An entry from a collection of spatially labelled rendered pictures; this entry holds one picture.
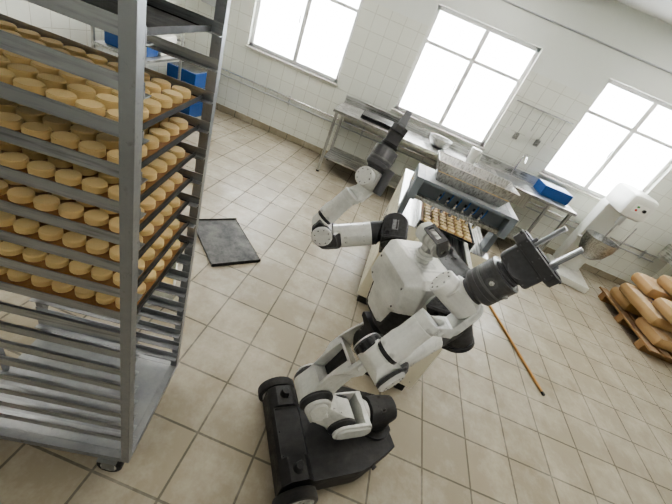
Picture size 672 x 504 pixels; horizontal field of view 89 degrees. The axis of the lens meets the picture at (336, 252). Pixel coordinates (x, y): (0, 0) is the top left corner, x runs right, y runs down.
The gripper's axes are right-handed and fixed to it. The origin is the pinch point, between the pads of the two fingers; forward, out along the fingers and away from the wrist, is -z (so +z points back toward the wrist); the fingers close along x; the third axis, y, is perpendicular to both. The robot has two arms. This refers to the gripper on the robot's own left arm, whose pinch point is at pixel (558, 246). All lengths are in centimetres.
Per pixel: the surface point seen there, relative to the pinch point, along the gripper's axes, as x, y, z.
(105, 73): 67, -48, 36
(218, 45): 90, -13, 36
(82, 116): 66, -50, 47
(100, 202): 57, -46, 62
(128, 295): 41, -40, 80
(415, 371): -39, 113, 117
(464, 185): 47, 159, 39
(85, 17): 72, -51, 30
